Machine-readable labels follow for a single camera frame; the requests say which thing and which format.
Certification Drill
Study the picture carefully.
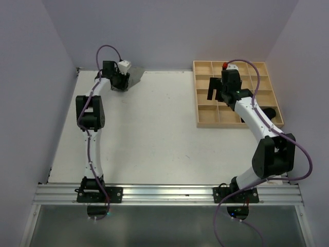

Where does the black underwear beige waistband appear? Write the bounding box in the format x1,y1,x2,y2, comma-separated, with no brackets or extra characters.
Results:
262,108,277,120

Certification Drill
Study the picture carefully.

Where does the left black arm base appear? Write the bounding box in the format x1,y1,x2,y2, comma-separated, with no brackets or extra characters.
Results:
75,177,123,203

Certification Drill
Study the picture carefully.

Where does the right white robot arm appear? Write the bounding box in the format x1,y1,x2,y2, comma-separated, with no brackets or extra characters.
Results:
207,69,296,202

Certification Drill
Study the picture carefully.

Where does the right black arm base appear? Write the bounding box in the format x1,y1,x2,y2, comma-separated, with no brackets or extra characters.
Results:
212,179,260,203

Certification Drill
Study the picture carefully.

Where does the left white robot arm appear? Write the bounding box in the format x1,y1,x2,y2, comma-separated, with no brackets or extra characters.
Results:
75,60,131,202

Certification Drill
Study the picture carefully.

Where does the wooden compartment tray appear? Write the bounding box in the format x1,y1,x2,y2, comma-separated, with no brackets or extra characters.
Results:
193,60,284,128

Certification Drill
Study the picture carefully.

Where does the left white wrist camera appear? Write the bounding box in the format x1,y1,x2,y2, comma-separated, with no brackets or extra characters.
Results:
118,60,132,75

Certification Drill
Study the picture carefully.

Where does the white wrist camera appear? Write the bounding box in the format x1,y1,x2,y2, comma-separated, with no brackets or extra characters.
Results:
118,60,132,75
222,62,239,70

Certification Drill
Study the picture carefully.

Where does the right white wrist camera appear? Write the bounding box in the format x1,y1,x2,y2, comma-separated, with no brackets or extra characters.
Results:
222,62,239,70

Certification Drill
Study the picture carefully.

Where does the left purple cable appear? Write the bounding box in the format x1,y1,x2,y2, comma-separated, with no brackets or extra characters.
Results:
77,45,123,221

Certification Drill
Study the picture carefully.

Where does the purple cable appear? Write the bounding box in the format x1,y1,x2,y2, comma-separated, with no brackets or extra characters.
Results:
77,45,123,221
213,59,314,247

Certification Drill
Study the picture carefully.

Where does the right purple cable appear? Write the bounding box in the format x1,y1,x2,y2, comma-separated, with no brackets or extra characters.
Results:
213,59,314,247

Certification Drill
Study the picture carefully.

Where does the aluminium mounting rail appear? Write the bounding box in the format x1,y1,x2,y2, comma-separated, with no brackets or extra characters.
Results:
32,183,303,206

